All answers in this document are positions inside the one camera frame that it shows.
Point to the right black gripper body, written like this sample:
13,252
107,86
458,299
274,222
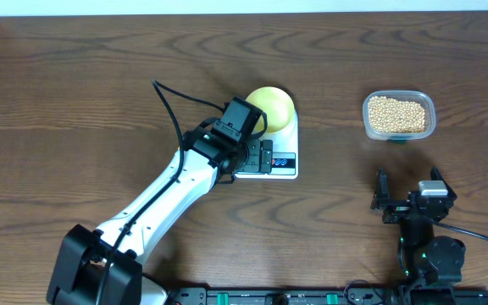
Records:
396,211

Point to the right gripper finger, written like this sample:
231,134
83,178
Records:
381,194
436,175

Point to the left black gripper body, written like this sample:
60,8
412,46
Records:
241,152

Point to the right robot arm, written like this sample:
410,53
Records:
433,264

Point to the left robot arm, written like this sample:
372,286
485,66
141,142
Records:
105,265

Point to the white digital kitchen scale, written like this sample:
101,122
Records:
285,161

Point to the yellow bowl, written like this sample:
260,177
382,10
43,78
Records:
277,105

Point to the clear plastic container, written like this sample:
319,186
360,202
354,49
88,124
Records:
402,95

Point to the pile of soybeans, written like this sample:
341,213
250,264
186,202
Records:
388,115

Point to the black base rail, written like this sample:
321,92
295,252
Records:
358,295

